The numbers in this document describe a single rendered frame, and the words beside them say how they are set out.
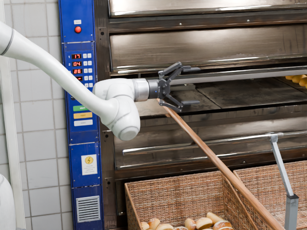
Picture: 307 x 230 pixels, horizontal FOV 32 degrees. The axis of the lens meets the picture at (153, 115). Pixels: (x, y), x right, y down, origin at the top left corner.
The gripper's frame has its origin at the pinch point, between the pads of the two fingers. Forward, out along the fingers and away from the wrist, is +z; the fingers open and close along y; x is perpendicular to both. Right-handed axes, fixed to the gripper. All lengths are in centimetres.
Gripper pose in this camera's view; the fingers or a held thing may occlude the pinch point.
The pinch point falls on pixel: (196, 86)
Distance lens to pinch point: 212.5
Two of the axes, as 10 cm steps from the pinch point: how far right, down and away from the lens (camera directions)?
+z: 9.7, -0.9, 2.3
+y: 0.1, 9.5, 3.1
